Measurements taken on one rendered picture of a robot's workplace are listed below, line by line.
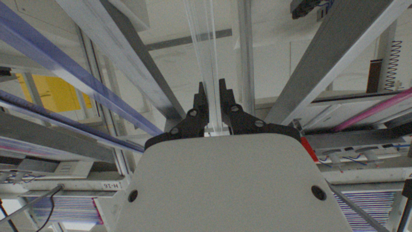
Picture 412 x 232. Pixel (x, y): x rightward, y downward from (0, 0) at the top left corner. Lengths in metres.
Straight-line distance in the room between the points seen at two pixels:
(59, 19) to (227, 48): 1.74
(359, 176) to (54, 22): 1.41
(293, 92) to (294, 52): 2.06
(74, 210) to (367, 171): 1.53
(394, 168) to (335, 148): 0.42
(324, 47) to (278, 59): 1.97
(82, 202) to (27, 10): 0.90
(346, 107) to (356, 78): 2.50
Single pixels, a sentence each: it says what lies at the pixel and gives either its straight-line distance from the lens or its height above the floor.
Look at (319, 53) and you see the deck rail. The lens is 0.25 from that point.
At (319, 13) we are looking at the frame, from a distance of 0.79.
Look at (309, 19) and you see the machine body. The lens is 0.86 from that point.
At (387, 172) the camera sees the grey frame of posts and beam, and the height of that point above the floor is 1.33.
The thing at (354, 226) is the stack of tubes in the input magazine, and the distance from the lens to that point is 0.97.
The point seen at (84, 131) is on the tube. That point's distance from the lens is 0.26.
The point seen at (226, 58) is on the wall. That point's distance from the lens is 2.02.
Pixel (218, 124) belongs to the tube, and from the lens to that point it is 0.16.
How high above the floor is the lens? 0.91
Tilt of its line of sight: 11 degrees up
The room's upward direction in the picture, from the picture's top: 173 degrees clockwise
